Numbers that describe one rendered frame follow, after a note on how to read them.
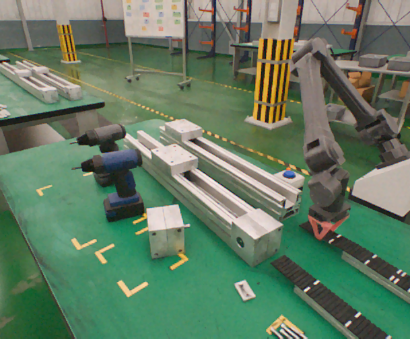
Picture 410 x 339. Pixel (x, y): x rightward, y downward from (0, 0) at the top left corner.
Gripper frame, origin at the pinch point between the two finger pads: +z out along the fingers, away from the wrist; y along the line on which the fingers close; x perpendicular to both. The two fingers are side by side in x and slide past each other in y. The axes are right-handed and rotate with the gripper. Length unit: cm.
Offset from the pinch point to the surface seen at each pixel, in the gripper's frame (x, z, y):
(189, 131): -70, -11, 2
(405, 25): -311, -38, -714
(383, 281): 18.2, 1.5, 2.0
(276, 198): -14.5, -6.0, 5.0
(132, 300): -12, 2, 53
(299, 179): -20.8, -3.4, -14.0
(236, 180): -32.8, -3.8, 5.3
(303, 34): -562, -12, -684
